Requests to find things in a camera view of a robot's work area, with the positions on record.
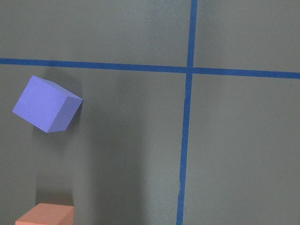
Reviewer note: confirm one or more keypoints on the purple foam block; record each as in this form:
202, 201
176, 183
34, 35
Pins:
47, 105

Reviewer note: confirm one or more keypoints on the orange foam block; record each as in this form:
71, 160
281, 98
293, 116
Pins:
48, 214

